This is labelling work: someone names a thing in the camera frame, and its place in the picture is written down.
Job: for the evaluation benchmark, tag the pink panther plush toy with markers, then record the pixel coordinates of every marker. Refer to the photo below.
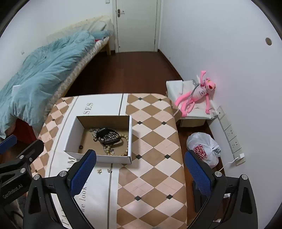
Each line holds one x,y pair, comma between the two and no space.
189,99

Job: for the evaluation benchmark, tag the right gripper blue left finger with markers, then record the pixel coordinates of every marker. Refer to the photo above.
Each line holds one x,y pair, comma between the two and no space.
40,210

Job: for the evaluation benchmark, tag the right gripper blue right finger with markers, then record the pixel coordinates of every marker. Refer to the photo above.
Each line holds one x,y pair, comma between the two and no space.
241,211

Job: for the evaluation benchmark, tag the bed with patterned mattress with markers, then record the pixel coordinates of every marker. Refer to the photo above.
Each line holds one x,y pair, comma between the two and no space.
77,59

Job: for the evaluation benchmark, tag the white door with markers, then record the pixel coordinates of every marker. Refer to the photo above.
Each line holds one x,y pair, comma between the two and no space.
136,25

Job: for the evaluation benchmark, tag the white plastic shopping bag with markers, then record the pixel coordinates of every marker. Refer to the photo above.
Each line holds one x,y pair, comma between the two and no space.
205,147

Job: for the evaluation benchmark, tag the white wall power strip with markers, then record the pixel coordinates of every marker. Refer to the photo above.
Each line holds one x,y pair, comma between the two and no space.
231,136

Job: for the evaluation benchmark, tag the white cardboard box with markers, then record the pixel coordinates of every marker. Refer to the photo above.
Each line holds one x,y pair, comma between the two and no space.
82,137

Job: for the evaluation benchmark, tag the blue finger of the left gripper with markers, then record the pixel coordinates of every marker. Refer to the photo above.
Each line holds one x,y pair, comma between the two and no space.
7,143
30,153

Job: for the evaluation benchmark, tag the checkered printed tablecloth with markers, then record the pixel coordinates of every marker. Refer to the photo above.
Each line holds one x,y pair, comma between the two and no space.
138,180

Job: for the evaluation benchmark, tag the white cloth covered box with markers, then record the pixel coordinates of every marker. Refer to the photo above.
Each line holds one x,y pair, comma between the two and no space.
197,117

